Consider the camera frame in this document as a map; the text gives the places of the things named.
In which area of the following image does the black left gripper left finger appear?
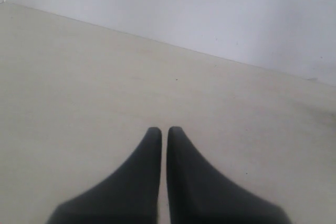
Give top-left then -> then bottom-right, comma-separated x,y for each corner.
47,127 -> 162,223

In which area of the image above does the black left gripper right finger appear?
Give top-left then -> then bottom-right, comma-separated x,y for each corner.
167,126 -> 291,223

